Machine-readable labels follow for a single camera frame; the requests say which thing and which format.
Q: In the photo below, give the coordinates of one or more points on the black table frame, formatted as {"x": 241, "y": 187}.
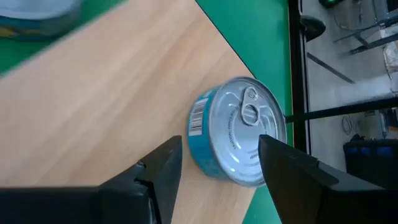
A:
{"x": 297, "y": 62}

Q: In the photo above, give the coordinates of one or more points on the grey metal stand legs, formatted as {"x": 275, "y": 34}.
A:
{"x": 373, "y": 43}

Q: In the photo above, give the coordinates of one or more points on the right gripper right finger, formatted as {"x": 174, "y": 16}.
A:
{"x": 304, "y": 193}

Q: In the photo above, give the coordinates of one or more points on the black crate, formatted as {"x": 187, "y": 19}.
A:
{"x": 367, "y": 158}

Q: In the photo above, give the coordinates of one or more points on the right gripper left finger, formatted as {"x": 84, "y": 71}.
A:
{"x": 155, "y": 186}

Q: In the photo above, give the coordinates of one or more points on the black clamp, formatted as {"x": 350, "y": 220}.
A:
{"x": 312, "y": 28}

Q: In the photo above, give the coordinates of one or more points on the teal tuna can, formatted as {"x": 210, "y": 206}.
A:
{"x": 236, "y": 124}
{"x": 37, "y": 21}

